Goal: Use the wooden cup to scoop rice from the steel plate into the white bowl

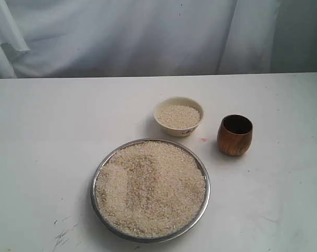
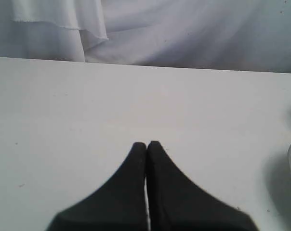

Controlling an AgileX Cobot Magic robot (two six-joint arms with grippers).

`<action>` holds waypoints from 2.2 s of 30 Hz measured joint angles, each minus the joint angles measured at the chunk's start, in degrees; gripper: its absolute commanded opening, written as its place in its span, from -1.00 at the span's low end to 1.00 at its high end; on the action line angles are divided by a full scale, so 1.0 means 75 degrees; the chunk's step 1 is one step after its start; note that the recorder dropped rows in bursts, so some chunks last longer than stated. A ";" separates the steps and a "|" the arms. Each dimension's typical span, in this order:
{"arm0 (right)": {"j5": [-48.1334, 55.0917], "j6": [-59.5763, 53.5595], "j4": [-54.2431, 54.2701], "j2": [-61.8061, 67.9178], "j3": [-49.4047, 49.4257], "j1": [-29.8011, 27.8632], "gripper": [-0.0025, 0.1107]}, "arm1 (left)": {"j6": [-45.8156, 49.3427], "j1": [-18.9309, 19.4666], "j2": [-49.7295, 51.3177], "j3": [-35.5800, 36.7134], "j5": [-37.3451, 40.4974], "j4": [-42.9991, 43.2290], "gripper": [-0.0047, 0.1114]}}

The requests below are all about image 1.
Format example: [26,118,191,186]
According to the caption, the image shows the brown wooden cup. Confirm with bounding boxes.
[217,114,253,156]

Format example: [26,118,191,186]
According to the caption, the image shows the small cream ceramic bowl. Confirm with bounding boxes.
[153,97,204,137]

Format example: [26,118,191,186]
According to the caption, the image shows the large steel rice plate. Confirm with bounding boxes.
[90,139,210,243]

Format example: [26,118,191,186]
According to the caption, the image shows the white backdrop cloth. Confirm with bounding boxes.
[0,1,317,78]

